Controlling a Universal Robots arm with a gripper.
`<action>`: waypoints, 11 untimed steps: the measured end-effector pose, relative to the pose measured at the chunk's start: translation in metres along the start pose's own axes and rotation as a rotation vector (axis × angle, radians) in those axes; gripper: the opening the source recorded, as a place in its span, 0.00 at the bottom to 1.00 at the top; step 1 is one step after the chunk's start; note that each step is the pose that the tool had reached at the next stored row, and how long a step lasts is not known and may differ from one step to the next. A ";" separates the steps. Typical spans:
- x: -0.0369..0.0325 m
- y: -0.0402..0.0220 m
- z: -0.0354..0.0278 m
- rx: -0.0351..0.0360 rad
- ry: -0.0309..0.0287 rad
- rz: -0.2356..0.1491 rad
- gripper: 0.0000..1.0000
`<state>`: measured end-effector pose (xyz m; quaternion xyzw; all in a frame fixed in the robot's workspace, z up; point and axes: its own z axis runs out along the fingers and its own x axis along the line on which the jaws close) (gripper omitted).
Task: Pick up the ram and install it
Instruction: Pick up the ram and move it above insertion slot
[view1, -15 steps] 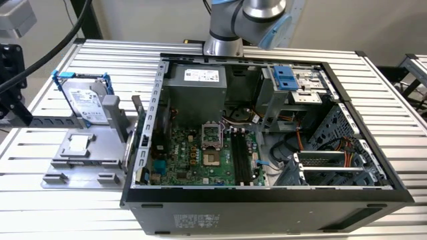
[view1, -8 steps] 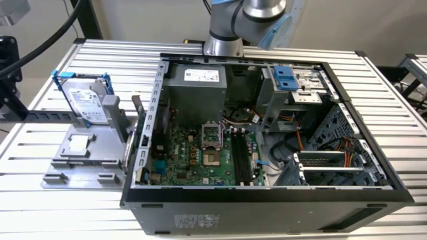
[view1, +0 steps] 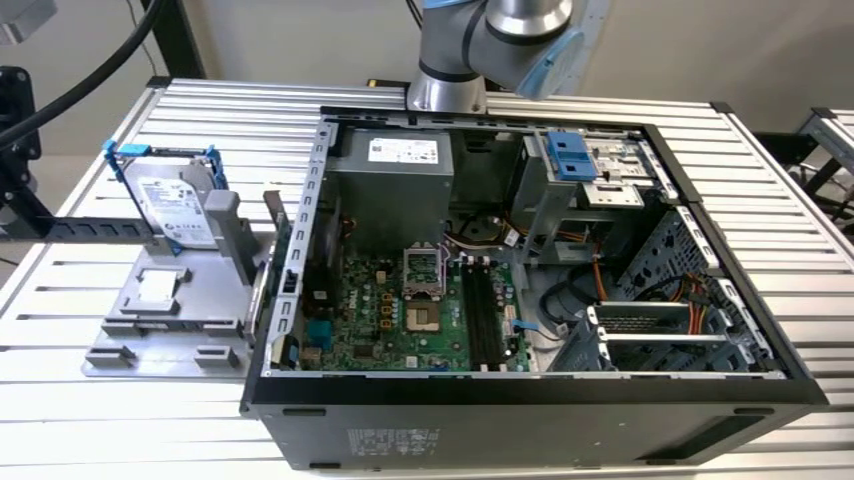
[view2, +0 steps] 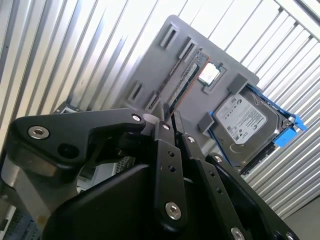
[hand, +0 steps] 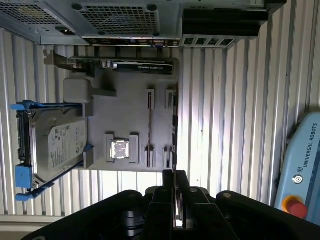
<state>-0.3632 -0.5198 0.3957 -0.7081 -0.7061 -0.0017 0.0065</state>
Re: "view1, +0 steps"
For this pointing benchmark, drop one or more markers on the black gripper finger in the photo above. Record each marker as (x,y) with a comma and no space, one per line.
(30,230)

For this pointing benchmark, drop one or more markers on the black RAM slot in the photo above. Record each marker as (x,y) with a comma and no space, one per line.
(473,315)
(481,315)
(489,315)

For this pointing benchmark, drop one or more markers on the hard disk in blue carrier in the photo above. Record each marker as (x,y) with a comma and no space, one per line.
(170,205)

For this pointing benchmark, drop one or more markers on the silver CPU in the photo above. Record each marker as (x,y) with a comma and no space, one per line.
(158,288)

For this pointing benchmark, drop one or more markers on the grey parts rack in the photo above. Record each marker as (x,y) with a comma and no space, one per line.
(194,300)

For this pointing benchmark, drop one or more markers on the green graphics card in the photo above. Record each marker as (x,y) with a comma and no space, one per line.
(281,225)

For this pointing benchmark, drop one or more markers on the blue port connector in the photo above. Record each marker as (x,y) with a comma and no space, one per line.
(319,336)

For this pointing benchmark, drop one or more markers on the green motherboard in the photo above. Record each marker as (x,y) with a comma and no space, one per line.
(361,325)

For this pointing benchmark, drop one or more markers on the grey power supply unit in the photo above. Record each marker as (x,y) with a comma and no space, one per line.
(394,200)

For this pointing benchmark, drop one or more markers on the yellow black plug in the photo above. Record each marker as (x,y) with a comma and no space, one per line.
(381,83)

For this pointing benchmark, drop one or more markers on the CPU socket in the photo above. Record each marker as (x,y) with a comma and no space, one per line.
(424,315)

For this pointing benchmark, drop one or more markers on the blue plastic drive latch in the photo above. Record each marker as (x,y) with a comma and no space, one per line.
(569,155)

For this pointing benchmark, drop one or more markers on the black PC case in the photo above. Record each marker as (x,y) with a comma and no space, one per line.
(534,425)

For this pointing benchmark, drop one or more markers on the grey metal disk bay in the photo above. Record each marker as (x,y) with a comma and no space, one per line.
(668,338)

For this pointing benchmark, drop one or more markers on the metal slat side table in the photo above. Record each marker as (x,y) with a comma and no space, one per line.
(828,125)

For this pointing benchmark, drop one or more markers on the black upright post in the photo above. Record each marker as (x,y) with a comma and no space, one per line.
(181,45)

